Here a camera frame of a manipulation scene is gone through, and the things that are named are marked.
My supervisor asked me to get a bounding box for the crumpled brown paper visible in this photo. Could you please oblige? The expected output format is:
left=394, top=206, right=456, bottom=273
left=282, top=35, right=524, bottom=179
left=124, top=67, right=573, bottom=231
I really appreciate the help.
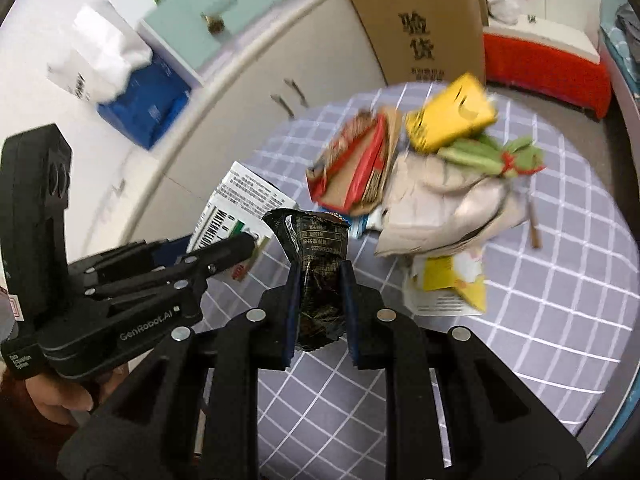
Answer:
left=375, top=152, right=530, bottom=261

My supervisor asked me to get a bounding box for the round table, checkered cloth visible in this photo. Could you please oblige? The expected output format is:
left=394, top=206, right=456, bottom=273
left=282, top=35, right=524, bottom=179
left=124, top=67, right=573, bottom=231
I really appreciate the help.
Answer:
left=192, top=80, right=640, bottom=436

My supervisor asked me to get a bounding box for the grey duvet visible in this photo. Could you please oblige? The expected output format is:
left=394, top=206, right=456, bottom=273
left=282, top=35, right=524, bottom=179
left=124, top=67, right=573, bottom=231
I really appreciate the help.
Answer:
left=617, top=2, right=640, bottom=46

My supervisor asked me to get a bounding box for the cream cabinet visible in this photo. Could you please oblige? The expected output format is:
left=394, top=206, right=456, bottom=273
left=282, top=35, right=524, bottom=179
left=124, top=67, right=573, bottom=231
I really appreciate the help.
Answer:
left=75, top=0, right=388, bottom=256

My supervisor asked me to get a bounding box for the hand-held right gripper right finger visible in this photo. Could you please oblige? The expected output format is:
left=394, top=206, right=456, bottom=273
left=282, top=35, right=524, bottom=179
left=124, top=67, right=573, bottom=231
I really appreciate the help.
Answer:
left=340, top=260, right=588, bottom=480

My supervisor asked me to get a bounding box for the teal drawer unit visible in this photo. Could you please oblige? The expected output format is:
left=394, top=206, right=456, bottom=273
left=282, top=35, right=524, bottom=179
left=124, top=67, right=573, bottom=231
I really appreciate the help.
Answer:
left=140, top=0, right=346, bottom=86

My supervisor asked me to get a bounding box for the person's left forearm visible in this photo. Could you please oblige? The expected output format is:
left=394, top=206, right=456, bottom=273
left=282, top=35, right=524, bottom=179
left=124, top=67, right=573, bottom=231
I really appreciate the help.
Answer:
left=0, top=375, right=76, bottom=480

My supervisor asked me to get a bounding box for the yellow white packet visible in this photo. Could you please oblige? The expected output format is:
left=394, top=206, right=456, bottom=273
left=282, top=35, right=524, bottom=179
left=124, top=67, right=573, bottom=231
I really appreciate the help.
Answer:
left=402, top=252, right=487, bottom=317

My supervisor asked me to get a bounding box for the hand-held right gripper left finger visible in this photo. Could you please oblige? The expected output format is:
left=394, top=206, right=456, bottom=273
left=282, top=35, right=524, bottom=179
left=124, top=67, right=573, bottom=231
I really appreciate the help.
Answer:
left=59, top=265, right=303, bottom=480

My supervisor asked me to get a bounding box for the blue white wrapper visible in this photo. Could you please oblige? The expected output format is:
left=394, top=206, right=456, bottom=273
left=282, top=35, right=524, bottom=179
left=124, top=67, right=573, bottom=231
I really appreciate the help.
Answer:
left=320, top=205, right=386, bottom=240

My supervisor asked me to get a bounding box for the yellow box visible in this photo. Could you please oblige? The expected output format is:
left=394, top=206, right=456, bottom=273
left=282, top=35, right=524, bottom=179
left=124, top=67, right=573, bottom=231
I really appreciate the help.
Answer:
left=404, top=72, right=499, bottom=153

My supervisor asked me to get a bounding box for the green wrapper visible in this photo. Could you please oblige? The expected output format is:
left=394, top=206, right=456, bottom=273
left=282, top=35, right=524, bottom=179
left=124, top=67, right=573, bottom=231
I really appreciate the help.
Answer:
left=437, top=134, right=547, bottom=181

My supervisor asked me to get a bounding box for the person's left hand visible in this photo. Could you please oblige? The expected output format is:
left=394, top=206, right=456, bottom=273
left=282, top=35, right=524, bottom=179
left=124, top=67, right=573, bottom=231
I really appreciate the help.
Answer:
left=22, top=360, right=131, bottom=428

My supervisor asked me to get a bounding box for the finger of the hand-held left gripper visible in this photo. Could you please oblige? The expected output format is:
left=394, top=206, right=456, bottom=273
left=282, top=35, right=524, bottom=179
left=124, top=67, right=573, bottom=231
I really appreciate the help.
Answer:
left=85, top=234, right=257, bottom=307
left=70, top=240, right=188, bottom=281

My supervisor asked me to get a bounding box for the red storage bench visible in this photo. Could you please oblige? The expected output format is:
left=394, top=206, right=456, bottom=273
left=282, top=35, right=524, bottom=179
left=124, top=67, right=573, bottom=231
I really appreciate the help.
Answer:
left=482, top=15, right=613, bottom=120

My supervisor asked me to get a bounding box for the red cardboard snack box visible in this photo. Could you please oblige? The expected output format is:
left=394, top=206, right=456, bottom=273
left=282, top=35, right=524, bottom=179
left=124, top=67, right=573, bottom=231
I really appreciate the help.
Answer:
left=305, top=107, right=403, bottom=216

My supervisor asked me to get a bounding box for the bed with teal sheet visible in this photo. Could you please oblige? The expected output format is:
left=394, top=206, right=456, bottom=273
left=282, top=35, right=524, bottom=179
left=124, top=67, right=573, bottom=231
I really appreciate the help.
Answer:
left=597, top=0, right=640, bottom=101

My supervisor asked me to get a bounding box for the large cardboard box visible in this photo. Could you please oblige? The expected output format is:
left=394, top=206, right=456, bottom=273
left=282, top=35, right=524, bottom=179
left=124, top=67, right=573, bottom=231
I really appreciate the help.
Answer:
left=340, top=0, right=487, bottom=88

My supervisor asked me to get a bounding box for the blue box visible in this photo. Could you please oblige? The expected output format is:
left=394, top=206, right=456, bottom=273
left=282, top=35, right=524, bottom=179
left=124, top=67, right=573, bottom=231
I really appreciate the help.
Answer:
left=97, top=55, right=193, bottom=151

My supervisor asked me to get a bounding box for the white printed carton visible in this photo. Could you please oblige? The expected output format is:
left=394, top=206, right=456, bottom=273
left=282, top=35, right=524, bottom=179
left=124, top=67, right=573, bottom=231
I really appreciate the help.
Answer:
left=186, top=161, right=300, bottom=281

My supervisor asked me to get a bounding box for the black snack wrapper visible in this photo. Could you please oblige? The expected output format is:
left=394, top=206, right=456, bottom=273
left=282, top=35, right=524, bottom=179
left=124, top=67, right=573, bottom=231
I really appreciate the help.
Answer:
left=262, top=208, right=351, bottom=352

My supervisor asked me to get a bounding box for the wooden stick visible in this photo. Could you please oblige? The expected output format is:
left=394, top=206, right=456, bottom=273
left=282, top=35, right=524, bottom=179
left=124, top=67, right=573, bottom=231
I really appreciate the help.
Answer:
left=527, top=200, right=542, bottom=250

